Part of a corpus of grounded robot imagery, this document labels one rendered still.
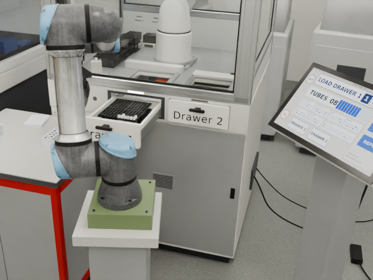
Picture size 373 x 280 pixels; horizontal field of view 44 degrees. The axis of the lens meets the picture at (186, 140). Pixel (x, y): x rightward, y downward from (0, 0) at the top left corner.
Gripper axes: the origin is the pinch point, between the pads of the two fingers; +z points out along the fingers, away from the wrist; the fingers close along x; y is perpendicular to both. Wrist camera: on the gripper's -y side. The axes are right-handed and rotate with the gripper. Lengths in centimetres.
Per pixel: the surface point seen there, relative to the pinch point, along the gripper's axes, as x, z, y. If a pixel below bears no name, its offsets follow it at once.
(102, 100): -1.8, 7.9, -26.2
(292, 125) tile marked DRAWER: 90, -3, 2
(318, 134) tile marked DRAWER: 100, -4, 10
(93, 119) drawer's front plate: 9.6, 2.7, 7.7
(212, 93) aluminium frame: 54, -2, -26
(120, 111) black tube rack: 14.1, 5.5, -10.3
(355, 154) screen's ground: 112, -4, 23
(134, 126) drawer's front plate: 27.7, 3.5, 7.8
